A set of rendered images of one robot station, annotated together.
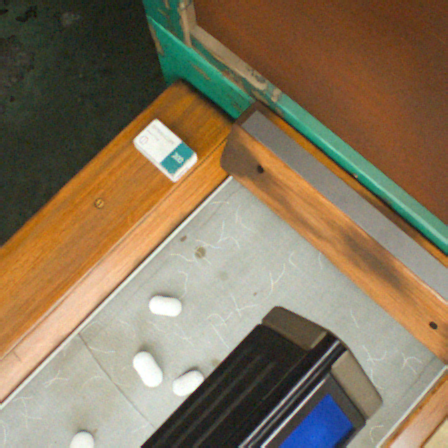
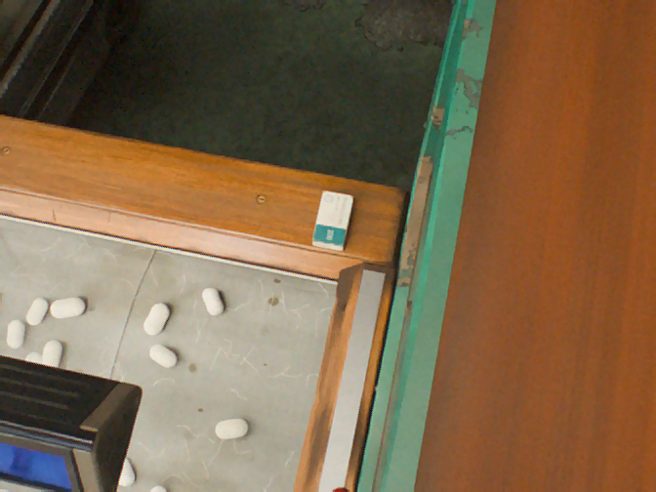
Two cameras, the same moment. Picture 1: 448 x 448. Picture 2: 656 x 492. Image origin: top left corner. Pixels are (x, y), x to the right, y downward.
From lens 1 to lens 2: 0.24 m
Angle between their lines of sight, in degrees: 16
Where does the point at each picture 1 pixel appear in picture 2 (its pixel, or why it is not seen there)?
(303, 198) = (337, 356)
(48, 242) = (207, 182)
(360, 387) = (89, 478)
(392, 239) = (338, 449)
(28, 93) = (414, 59)
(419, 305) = not seen: outside the picture
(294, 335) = (96, 410)
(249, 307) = (251, 366)
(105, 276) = (208, 241)
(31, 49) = not seen: hidden behind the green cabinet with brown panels
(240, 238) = (304, 325)
